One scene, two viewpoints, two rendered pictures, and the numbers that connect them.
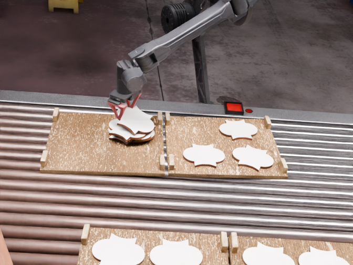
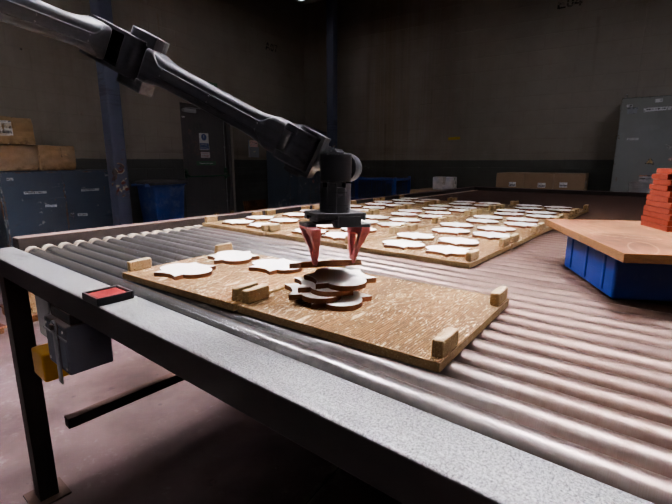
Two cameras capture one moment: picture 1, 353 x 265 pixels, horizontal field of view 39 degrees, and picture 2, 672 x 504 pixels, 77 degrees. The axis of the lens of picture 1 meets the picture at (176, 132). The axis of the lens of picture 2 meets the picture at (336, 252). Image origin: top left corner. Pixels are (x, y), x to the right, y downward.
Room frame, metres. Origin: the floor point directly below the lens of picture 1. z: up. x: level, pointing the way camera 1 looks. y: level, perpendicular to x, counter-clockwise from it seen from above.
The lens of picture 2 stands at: (2.09, 0.73, 1.20)
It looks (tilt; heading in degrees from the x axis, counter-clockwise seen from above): 12 degrees down; 223
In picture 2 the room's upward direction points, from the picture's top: straight up
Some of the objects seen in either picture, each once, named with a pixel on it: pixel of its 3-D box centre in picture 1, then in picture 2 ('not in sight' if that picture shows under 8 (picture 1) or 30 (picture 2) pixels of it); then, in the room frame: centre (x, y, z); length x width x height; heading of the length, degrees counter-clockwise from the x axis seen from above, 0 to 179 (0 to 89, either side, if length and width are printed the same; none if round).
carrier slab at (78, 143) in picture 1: (106, 142); (376, 305); (1.45, 0.25, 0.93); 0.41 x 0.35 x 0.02; 96
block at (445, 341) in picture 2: (55, 114); (445, 341); (1.57, 0.46, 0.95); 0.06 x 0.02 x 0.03; 6
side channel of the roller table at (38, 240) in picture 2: not in sight; (360, 205); (-0.24, -1.18, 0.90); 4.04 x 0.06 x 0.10; 3
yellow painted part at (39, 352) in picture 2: not in sight; (50, 333); (1.81, -0.60, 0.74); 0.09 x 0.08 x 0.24; 93
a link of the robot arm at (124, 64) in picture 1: (125, 71); (336, 168); (1.51, 0.19, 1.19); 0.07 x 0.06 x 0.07; 27
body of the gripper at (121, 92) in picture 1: (124, 85); (335, 201); (1.52, 0.19, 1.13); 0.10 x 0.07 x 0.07; 155
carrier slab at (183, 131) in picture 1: (221, 145); (232, 273); (1.50, -0.17, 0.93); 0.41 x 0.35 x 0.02; 97
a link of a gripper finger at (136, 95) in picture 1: (128, 100); (322, 240); (1.54, 0.18, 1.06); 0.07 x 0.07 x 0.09; 65
